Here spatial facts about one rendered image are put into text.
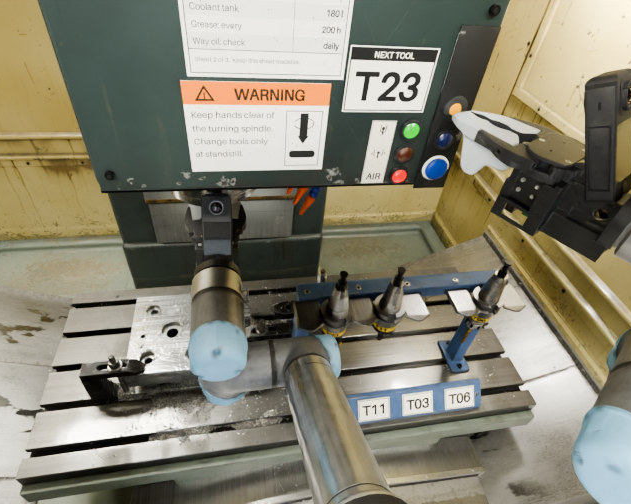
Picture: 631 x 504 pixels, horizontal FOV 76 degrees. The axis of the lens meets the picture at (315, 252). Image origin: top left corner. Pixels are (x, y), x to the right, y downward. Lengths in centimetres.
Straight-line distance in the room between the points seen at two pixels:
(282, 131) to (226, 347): 27
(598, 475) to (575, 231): 22
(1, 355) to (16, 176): 69
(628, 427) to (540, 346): 109
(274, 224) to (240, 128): 94
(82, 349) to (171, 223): 45
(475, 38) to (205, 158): 32
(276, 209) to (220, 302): 81
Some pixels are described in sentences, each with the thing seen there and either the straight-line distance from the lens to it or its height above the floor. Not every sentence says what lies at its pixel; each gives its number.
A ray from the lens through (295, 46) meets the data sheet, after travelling 45.
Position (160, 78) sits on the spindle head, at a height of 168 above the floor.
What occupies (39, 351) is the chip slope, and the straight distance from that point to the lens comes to 157.
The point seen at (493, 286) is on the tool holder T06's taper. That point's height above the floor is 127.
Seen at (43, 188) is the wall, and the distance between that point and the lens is 190.
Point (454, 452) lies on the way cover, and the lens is 129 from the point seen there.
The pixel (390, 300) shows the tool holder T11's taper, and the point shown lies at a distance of 80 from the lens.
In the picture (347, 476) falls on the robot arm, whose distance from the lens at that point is 44.
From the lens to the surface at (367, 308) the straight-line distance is 83.
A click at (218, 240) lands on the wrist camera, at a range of 65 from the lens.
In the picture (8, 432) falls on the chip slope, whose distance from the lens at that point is 145.
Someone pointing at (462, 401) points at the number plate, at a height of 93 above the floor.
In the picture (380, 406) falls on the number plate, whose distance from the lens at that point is 103.
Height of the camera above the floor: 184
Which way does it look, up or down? 43 degrees down
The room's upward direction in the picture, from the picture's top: 7 degrees clockwise
